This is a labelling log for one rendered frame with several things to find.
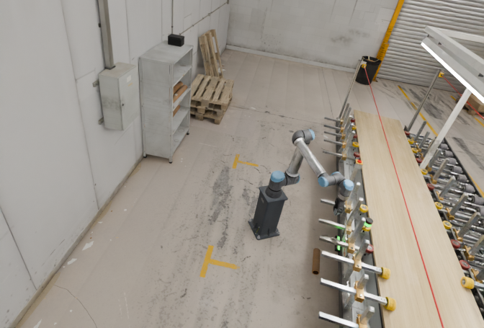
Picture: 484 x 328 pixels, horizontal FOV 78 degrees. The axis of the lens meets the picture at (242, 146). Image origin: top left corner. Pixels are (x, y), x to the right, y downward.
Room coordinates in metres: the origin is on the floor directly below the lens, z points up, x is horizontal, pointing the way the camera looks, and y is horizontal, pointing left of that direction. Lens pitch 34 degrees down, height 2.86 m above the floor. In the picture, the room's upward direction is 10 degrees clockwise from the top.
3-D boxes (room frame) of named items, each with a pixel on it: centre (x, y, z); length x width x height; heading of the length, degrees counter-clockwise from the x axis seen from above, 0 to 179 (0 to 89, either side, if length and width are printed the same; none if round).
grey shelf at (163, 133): (3.97, 1.20, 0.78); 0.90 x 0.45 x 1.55; 177
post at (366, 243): (1.56, -1.05, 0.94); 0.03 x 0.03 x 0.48; 81
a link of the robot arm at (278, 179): (2.57, -0.45, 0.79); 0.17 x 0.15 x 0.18; 119
